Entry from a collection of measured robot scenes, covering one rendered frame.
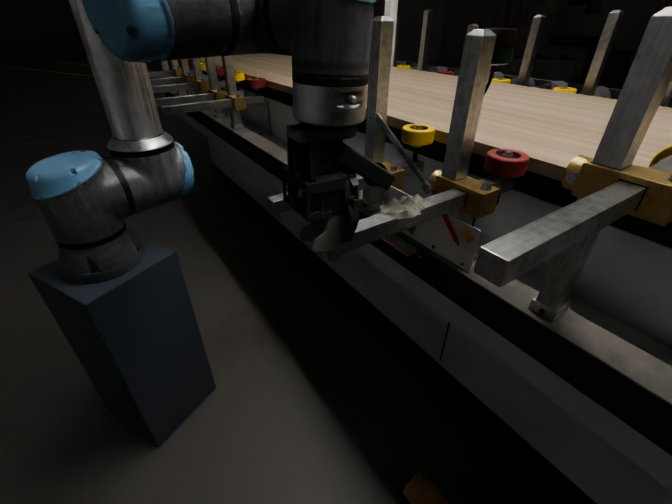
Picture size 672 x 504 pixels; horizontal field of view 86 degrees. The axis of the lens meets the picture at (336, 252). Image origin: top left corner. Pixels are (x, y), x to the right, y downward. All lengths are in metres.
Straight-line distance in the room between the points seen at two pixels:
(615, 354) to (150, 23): 0.75
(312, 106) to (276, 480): 1.07
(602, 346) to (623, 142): 0.32
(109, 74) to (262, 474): 1.11
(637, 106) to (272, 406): 1.23
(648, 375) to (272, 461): 0.98
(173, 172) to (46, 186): 0.26
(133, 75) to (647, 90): 0.91
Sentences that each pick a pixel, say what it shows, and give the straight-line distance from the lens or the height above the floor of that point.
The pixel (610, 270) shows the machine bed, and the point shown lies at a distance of 0.90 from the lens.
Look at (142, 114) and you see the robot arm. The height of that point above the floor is 0.95.
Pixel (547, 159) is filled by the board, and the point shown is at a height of 0.90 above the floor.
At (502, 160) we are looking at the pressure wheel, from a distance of 0.78.
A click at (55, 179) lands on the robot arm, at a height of 0.86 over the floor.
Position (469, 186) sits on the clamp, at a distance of 0.73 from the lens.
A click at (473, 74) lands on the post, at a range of 0.70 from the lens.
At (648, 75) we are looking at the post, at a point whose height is 1.08.
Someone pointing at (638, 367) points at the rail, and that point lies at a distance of 0.72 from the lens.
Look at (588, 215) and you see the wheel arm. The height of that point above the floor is 0.96.
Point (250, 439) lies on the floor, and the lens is 1.33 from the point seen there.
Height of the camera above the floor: 1.14
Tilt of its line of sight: 33 degrees down
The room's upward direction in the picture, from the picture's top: straight up
